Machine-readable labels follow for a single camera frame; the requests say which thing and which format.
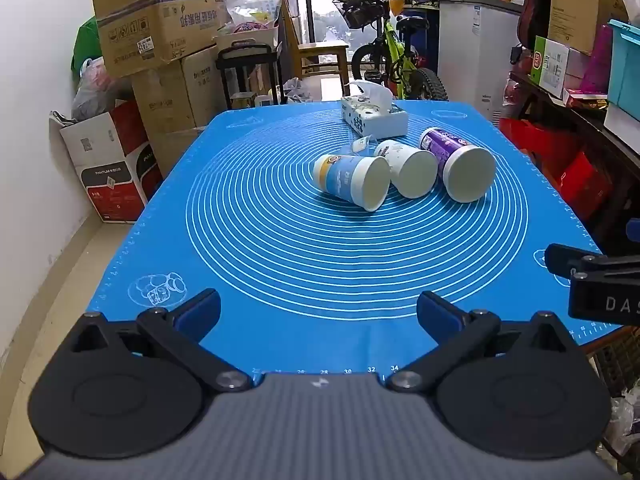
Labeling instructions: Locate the dark red instrument bag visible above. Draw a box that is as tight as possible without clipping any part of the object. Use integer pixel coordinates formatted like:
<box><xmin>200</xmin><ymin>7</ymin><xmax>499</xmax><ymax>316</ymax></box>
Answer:
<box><xmin>517</xmin><ymin>0</ymin><xmax>554</xmax><ymax>52</ymax></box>

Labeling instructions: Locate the red and white printer box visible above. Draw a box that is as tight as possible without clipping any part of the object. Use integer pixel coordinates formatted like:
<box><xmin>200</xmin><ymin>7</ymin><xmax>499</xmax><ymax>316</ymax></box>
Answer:
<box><xmin>59</xmin><ymin>100</ymin><xmax>164</xmax><ymax>224</ymax></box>

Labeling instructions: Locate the white chest freezer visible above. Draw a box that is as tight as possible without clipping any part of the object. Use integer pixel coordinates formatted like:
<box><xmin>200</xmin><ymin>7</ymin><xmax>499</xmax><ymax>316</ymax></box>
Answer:
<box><xmin>437</xmin><ymin>0</ymin><xmax>524</xmax><ymax>122</ymax></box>

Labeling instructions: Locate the purple paper cup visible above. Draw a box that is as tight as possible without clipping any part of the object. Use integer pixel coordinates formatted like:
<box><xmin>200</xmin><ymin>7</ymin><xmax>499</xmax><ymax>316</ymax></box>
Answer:
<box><xmin>418</xmin><ymin>127</ymin><xmax>497</xmax><ymax>203</ymax></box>

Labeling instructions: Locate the blue and yellow paper cup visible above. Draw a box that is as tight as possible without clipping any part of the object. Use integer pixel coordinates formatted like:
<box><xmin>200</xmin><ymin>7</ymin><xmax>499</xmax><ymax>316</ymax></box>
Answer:
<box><xmin>313</xmin><ymin>154</ymin><xmax>391</xmax><ymax>212</ymax></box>

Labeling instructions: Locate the wooden chair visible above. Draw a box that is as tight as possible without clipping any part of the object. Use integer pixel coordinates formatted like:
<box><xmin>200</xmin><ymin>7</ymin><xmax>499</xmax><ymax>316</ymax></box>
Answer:
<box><xmin>297</xmin><ymin>40</ymin><xmax>351</xmax><ymax>102</ymax></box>

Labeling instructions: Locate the tall brown cardboard box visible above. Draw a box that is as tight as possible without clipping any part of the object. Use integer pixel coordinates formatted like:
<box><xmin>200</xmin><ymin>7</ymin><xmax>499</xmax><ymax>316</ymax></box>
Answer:
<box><xmin>131</xmin><ymin>45</ymin><xmax>227</xmax><ymax>135</ymax></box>

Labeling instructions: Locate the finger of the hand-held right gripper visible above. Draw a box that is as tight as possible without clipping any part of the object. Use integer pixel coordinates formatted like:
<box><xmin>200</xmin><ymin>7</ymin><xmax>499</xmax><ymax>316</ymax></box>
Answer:
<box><xmin>544</xmin><ymin>243</ymin><xmax>608</xmax><ymax>288</ymax></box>

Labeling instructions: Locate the white green-print paper cup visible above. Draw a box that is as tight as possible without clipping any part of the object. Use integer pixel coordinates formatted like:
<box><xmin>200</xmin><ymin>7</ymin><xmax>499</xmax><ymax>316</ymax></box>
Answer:
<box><xmin>374</xmin><ymin>139</ymin><xmax>439</xmax><ymax>199</ymax></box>

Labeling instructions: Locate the clear bag of snacks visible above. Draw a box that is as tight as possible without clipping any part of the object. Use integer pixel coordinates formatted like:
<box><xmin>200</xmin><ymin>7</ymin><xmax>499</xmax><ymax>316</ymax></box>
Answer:
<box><xmin>225</xmin><ymin>0</ymin><xmax>281</xmax><ymax>36</ymax></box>

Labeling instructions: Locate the green and white carton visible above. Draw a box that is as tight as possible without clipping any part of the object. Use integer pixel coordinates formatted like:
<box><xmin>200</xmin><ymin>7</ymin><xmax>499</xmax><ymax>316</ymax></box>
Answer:
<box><xmin>530</xmin><ymin>35</ymin><xmax>571</xmax><ymax>99</ymax></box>

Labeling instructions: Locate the upright brown cardboard box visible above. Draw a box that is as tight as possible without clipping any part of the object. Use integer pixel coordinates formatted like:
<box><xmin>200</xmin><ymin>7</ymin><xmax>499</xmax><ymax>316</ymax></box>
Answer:
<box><xmin>547</xmin><ymin>0</ymin><xmax>629</xmax><ymax>56</ymax></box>

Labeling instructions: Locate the green bag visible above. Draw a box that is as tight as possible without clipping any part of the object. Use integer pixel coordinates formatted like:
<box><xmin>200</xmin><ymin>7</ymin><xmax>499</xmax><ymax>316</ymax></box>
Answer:
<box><xmin>71</xmin><ymin>16</ymin><xmax>104</xmax><ymax>79</ymax></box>

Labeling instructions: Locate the low brown cardboard box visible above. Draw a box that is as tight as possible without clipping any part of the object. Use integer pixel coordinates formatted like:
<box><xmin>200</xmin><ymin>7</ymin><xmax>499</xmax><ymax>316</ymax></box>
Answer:
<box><xmin>149</xmin><ymin>127</ymin><xmax>207</xmax><ymax>179</ymax></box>

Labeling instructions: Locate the large open cardboard box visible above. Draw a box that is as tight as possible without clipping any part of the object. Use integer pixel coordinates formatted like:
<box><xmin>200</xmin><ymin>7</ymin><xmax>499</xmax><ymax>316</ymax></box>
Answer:
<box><xmin>90</xmin><ymin>0</ymin><xmax>232</xmax><ymax>79</ymax></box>

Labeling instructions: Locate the clear plastic bag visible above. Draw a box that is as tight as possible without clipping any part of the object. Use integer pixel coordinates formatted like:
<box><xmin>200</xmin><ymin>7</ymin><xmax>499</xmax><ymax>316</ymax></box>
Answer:
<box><xmin>602</xmin><ymin>385</ymin><xmax>640</xmax><ymax>458</ymax></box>

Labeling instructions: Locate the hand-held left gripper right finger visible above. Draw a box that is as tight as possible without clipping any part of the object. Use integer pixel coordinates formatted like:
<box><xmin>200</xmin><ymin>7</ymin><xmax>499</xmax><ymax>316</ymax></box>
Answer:
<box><xmin>387</xmin><ymin>289</ymin><xmax>577</xmax><ymax>394</ymax></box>

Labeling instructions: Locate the white and pink plastic bag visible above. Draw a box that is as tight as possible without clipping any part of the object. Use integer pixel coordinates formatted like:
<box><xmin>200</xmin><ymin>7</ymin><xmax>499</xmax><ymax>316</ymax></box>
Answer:
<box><xmin>71</xmin><ymin>57</ymin><xmax>134</xmax><ymax>121</ymax></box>

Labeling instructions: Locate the black utility cart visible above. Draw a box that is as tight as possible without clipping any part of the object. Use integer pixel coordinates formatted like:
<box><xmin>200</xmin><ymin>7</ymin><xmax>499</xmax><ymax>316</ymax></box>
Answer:
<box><xmin>215</xmin><ymin>42</ymin><xmax>286</xmax><ymax>111</ymax></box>

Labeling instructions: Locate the dark wooden side table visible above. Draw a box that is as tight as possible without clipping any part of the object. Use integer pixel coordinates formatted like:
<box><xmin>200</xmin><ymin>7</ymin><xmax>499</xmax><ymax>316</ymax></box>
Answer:
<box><xmin>507</xmin><ymin>72</ymin><xmax>640</xmax><ymax>256</ymax></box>

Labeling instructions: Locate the blue silicone baking mat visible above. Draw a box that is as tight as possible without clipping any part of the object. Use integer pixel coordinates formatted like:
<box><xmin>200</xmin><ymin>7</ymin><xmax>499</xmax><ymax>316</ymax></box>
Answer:
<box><xmin>85</xmin><ymin>100</ymin><xmax>626</xmax><ymax>387</ymax></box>

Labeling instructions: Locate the crumpled white plastic bag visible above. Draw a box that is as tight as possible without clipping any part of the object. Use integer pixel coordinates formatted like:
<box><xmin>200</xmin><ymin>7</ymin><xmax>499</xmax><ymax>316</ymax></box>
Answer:
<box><xmin>282</xmin><ymin>77</ymin><xmax>322</xmax><ymax>104</ymax></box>

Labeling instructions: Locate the red shopping bag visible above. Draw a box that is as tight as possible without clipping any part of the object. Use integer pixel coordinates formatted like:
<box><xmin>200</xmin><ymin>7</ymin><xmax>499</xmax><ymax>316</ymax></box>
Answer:
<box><xmin>499</xmin><ymin>117</ymin><xmax>583</xmax><ymax>187</ymax></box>

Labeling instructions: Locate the teal plastic storage bin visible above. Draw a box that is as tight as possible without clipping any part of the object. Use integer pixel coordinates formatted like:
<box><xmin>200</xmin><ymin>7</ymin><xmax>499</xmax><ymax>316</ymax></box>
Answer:
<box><xmin>606</xmin><ymin>19</ymin><xmax>640</xmax><ymax>109</ymax></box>

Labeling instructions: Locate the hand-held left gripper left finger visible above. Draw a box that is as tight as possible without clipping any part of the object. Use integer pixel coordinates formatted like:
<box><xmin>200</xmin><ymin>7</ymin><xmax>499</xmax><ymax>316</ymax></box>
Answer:
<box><xmin>66</xmin><ymin>288</ymin><xmax>253</xmax><ymax>394</ymax></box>

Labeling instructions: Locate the white patterned tissue box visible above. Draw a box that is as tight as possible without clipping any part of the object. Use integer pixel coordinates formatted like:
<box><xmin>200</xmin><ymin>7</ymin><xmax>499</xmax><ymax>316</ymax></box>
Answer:
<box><xmin>341</xmin><ymin>80</ymin><xmax>409</xmax><ymax>139</ymax></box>

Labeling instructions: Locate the brown woven basket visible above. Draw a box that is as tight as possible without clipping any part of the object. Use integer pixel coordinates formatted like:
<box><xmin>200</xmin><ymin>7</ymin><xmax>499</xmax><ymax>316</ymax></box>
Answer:
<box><xmin>584</xmin><ymin>327</ymin><xmax>640</xmax><ymax>397</ymax></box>

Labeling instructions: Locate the magenta plastic container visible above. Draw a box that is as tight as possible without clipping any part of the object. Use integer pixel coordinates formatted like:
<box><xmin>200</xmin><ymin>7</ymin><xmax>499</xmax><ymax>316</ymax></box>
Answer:
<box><xmin>582</xmin><ymin>25</ymin><xmax>614</xmax><ymax>94</ymax></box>

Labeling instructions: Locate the green and black bicycle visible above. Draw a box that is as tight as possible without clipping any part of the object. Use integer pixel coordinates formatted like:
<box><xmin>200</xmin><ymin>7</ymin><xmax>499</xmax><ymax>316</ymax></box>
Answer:
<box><xmin>324</xmin><ymin>0</ymin><xmax>451</xmax><ymax>104</ymax></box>

